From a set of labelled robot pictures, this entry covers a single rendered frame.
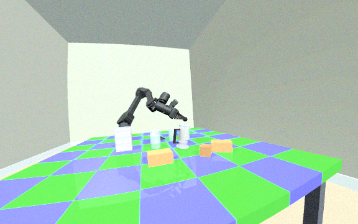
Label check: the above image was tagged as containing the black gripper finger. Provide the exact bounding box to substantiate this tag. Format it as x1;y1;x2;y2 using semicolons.
174;110;186;119

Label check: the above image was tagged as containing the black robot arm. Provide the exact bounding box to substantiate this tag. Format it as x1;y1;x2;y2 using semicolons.
116;87;178;128

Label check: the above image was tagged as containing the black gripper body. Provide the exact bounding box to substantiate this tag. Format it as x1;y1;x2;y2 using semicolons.
162;105;177;119

